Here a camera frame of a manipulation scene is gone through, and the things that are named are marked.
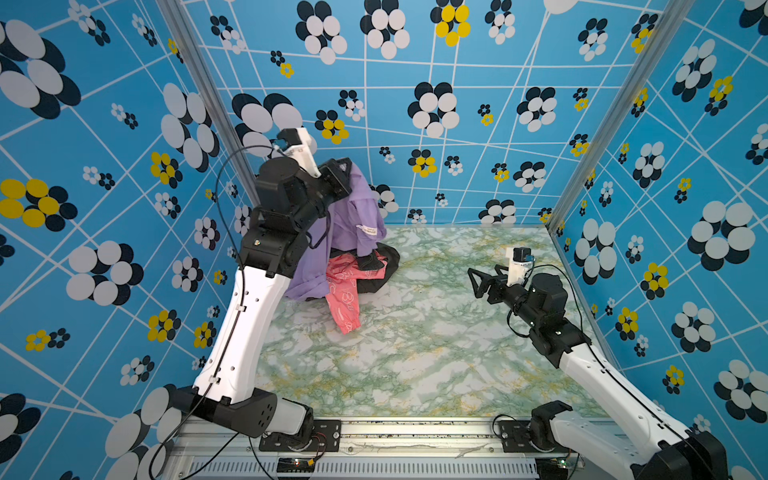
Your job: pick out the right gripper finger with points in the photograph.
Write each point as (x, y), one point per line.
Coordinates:
(480, 290)
(480, 279)

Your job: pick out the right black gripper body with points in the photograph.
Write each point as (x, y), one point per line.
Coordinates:
(503, 293)

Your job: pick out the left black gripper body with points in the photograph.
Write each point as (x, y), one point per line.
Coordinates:
(331, 186)

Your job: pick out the purple cloth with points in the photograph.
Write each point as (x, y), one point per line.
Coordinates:
(356, 225)

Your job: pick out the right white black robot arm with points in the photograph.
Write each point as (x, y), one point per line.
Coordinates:
(654, 446)

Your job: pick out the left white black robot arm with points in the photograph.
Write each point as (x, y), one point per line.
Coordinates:
(292, 199)

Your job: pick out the black cloth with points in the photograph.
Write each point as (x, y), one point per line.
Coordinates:
(371, 272)

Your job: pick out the pink printed cloth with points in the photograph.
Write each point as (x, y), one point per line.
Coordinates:
(343, 301)

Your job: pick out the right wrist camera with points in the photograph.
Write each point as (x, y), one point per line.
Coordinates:
(520, 264)

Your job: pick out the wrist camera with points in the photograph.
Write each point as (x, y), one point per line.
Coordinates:
(297, 144)
(520, 264)

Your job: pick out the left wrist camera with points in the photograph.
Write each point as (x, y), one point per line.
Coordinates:
(297, 144)

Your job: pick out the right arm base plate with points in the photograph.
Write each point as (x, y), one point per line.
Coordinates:
(528, 437)

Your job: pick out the aluminium front rail frame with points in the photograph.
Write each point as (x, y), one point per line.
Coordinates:
(410, 448)

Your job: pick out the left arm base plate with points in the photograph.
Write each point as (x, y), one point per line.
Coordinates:
(323, 435)

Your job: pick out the left aluminium corner post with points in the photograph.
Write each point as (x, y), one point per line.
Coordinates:
(196, 59)

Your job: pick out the aluminium corner post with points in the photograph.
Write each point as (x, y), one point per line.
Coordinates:
(670, 21)
(196, 59)

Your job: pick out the right aluminium corner post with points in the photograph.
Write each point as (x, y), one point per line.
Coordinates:
(670, 21)

